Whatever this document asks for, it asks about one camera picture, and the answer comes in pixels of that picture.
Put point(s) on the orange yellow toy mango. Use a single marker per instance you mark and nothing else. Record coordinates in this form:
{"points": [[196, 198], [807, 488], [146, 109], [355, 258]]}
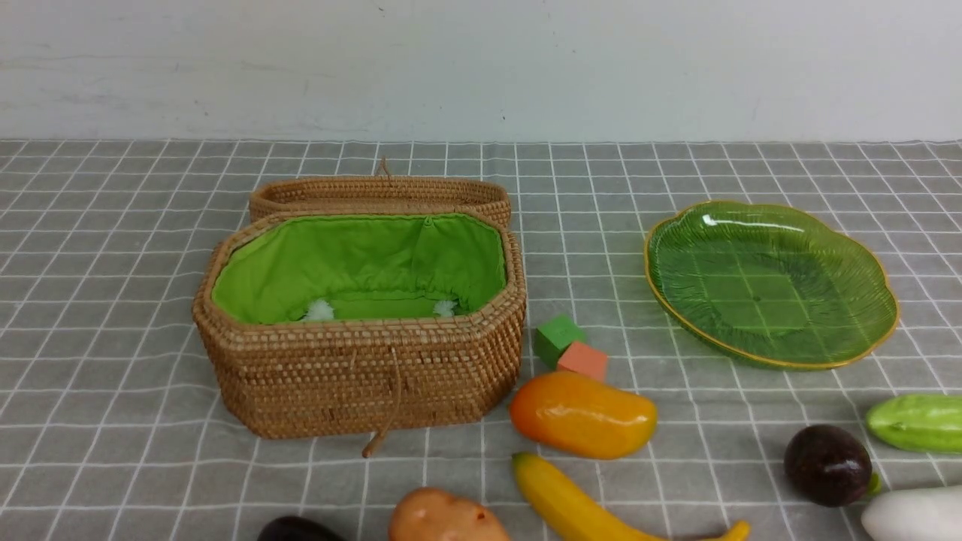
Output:
{"points": [[581, 416]]}

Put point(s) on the yellow toy banana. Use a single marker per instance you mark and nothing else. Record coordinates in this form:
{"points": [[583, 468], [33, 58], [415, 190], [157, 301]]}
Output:
{"points": [[564, 506]]}

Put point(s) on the brown toy potato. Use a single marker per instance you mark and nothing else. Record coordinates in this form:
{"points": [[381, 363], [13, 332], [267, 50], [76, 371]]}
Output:
{"points": [[429, 513]]}

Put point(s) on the dark purple toy eggplant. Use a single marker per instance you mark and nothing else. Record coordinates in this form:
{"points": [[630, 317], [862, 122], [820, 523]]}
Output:
{"points": [[296, 528]]}

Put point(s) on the dark red passion fruit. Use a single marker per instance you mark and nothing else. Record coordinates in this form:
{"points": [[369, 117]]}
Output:
{"points": [[829, 466]]}

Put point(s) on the light green toy cucumber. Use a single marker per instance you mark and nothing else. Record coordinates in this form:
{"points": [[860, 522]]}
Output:
{"points": [[929, 423]]}

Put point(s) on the white toy radish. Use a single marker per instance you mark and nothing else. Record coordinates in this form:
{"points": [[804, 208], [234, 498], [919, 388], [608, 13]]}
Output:
{"points": [[915, 514]]}

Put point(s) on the green cube block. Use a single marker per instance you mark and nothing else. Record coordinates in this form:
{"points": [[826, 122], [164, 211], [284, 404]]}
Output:
{"points": [[553, 337]]}

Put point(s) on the woven rattan basket lid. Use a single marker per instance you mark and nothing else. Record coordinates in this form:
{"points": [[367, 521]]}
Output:
{"points": [[382, 190]]}

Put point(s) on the orange cube block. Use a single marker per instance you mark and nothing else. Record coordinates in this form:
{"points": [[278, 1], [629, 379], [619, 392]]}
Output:
{"points": [[583, 359]]}

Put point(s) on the woven rattan basket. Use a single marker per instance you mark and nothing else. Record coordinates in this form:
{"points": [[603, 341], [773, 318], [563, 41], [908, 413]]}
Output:
{"points": [[321, 324]]}

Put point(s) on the green glass plate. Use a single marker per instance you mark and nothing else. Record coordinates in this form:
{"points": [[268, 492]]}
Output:
{"points": [[770, 286]]}

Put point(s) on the grey checked tablecloth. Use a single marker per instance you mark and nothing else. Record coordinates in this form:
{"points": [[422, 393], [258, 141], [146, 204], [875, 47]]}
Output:
{"points": [[112, 423]]}

